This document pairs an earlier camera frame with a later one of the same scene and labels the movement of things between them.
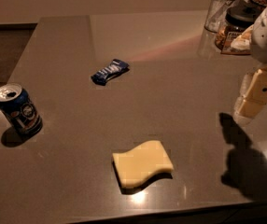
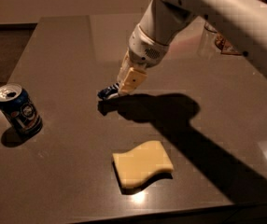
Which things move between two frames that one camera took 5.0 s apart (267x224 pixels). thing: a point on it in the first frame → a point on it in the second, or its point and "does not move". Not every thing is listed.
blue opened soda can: [17, 105] does not move
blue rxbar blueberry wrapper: [116, 68] → [105, 92]
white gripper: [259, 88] → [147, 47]
